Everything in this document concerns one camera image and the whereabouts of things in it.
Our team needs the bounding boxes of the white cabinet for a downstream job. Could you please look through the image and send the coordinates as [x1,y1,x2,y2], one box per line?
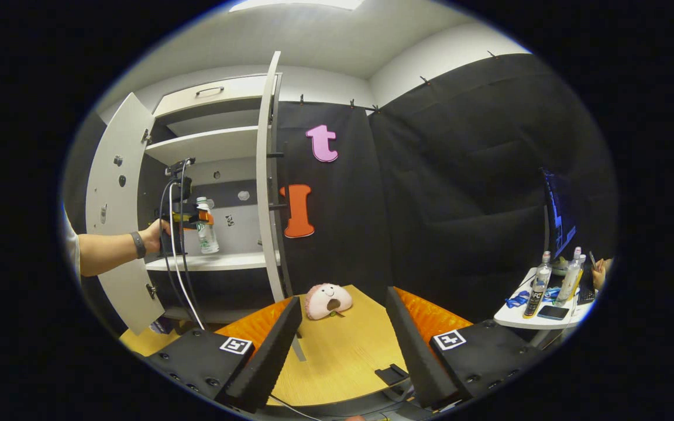
[138,73,291,328]

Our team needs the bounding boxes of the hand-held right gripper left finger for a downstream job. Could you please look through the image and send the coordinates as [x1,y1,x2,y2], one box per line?
[146,296,304,415]

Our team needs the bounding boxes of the small black bracket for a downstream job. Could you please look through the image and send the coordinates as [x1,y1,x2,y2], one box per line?
[375,364,409,385]

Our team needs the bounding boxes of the white cable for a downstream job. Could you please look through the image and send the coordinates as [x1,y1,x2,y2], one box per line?
[167,159,207,332]
[268,393,323,421]

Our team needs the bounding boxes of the clear bottle dark label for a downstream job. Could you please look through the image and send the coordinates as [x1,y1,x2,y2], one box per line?
[523,251,553,319]

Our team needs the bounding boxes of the computer monitor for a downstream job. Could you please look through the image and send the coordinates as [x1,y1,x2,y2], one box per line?
[541,167,579,262]

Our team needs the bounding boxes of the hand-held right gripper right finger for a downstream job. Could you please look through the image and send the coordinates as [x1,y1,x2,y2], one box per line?
[385,287,545,410]

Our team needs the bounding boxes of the white cabinet door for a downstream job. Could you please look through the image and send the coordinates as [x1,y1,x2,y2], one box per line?
[84,92,165,335]
[255,51,308,362]

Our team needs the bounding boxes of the person's white shirt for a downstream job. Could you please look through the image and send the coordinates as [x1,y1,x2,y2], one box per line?
[61,202,83,280]

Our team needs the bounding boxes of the pink white plush toy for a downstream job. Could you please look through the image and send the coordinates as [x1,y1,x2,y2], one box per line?
[305,284,353,320]

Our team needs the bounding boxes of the large ceiling light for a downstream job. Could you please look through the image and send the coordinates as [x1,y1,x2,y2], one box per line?
[229,0,367,12]

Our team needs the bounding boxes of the white side table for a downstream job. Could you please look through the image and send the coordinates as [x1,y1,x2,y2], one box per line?
[494,266,596,346]

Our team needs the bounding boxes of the white yellow bottle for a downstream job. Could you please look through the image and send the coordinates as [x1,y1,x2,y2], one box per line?
[553,247,584,306]

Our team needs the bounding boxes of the clear green label water bottle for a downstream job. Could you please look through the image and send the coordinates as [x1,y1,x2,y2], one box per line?
[195,197,219,255]

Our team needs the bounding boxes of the black cable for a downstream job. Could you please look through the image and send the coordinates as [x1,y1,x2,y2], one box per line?
[157,178,200,328]

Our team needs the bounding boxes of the black door handle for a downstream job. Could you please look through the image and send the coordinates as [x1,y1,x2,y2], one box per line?
[267,151,288,211]

